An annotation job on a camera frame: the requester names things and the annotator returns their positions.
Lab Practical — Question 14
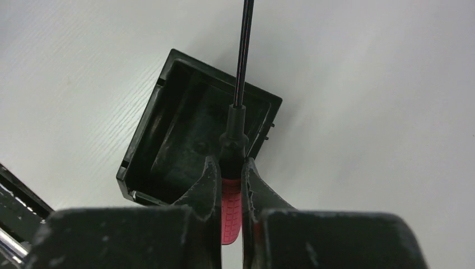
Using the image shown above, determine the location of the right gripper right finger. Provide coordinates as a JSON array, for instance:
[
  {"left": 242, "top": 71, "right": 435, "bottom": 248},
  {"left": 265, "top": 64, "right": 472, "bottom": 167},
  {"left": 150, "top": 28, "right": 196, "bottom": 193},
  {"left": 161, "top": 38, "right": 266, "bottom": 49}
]
[{"left": 241, "top": 157, "right": 294, "bottom": 268}]

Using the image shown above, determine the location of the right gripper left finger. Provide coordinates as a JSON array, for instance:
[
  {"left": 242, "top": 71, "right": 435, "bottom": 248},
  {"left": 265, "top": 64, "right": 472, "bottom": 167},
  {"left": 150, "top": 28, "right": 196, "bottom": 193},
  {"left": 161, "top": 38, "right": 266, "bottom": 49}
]
[{"left": 174, "top": 156, "right": 222, "bottom": 268}]

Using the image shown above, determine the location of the red handled screwdriver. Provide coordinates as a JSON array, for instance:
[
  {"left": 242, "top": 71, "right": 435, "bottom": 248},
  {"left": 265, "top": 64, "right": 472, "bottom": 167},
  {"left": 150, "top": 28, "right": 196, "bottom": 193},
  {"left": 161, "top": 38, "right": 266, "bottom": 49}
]
[{"left": 219, "top": 1, "right": 254, "bottom": 245}]

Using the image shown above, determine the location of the black plastic bin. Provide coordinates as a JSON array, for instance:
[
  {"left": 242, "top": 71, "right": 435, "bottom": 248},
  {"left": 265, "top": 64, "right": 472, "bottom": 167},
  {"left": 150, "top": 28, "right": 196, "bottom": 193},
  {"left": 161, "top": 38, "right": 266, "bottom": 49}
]
[{"left": 116, "top": 48, "right": 283, "bottom": 207}]

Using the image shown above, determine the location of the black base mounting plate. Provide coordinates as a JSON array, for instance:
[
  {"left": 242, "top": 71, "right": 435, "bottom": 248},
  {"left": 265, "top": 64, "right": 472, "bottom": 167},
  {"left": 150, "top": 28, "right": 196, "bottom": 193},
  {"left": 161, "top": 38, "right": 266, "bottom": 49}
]
[{"left": 1, "top": 165, "right": 54, "bottom": 243}]

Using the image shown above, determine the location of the aluminium frame rail front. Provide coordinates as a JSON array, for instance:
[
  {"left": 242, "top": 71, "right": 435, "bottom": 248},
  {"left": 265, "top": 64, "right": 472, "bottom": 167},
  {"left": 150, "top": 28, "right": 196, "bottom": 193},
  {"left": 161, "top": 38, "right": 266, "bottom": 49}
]
[{"left": 1, "top": 229, "right": 29, "bottom": 268}]

